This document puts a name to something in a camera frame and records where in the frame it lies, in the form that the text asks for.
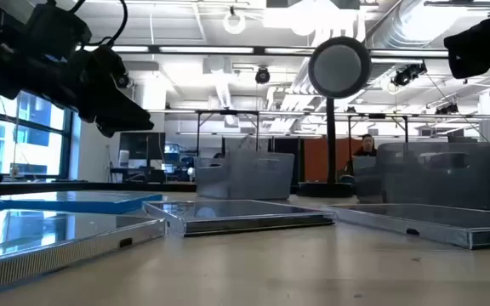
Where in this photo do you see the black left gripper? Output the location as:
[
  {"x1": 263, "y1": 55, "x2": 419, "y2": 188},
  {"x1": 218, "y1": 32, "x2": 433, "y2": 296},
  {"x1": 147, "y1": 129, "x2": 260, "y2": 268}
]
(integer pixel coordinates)
[{"x1": 0, "y1": 44, "x2": 155, "y2": 139}]

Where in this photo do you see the silver ceiling air duct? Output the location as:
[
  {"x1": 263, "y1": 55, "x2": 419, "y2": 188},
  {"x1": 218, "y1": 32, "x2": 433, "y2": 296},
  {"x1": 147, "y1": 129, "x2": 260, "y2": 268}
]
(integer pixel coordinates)
[{"x1": 366, "y1": 0, "x2": 490, "y2": 48}]

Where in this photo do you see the white ceiling ring light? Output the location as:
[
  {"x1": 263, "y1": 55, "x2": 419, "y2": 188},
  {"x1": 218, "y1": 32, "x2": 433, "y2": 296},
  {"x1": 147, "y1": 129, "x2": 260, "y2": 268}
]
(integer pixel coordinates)
[{"x1": 222, "y1": 8, "x2": 248, "y2": 36}]

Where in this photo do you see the black computer monitor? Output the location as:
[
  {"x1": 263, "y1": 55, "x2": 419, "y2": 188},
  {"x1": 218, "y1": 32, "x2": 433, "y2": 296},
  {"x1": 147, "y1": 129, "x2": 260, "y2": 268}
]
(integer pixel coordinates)
[{"x1": 119, "y1": 131, "x2": 167, "y2": 169}]

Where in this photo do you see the large window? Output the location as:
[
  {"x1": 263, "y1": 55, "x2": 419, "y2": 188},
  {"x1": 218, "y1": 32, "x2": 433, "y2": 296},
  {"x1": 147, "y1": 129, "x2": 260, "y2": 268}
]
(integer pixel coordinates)
[{"x1": 0, "y1": 71, "x2": 78, "y2": 179}]

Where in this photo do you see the person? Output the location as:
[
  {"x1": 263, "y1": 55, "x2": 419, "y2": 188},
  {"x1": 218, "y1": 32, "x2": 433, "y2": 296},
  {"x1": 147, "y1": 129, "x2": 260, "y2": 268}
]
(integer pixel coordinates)
[{"x1": 345, "y1": 133, "x2": 379, "y2": 173}]

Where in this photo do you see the black ceiling track light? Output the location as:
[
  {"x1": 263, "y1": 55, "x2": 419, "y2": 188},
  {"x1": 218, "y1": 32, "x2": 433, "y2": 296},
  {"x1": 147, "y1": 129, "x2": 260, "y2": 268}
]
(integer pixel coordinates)
[{"x1": 390, "y1": 62, "x2": 428, "y2": 88}]

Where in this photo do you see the blue jewel case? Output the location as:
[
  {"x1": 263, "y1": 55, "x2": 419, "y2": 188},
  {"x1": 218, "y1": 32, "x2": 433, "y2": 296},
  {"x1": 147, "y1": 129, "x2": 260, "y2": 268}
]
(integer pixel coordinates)
[{"x1": 0, "y1": 190, "x2": 164, "y2": 215}]

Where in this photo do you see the black workstation frame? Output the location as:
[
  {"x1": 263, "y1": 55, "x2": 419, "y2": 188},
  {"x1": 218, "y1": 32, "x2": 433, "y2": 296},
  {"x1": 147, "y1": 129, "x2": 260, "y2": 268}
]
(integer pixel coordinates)
[
  {"x1": 345, "y1": 112, "x2": 411, "y2": 145},
  {"x1": 194, "y1": 109, "x2": 261, "y2": 158}
]

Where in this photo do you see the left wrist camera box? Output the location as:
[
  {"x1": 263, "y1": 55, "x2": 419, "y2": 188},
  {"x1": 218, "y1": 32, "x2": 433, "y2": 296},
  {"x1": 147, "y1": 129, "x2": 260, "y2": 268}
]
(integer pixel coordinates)
[{"x1": 26, "y1": 3, "x2": 93, "y2": 59}]

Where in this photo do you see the black camera cable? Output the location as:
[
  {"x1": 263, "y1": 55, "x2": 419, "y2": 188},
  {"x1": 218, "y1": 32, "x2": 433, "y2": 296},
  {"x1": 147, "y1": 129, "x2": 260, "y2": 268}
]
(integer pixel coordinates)
[{"x1": 68, "y1": 0, "x2": 129, "y2": 47}]

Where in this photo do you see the orange partition wall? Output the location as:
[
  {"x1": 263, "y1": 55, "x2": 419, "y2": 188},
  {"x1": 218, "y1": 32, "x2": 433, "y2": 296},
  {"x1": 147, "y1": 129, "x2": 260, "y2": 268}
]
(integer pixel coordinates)
[{"x1": 303, "y1": 138, "x2": 352, "y2": 183}]

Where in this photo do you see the grey translucent plastic bin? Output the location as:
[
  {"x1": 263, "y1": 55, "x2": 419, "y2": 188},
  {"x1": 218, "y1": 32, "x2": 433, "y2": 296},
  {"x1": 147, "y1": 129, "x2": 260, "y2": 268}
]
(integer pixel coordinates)
[
  {"x1": 194, "y1": 149, "x2": 296, "y2": 201},
  {"x1": 353, "y1": 142, "x2": 490, "y2": 211}
]

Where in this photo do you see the black desk lamp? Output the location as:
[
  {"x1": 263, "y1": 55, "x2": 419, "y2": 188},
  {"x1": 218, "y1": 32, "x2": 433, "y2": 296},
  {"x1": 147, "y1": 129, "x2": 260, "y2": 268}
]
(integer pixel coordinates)
[{"x1": 298, "y1": 36, "x2": 373, "y2": 199}]

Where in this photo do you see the black ceiling spotlight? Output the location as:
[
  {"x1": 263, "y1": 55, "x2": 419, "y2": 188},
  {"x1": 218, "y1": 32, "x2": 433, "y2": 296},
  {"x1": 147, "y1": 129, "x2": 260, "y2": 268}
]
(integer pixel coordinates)
[
  {"x1": 254, "y1": 66, "x2": 271, "y2": 85},
  {"x1": 115, "y1": 71, "x2": 132, "y2": 89}
]

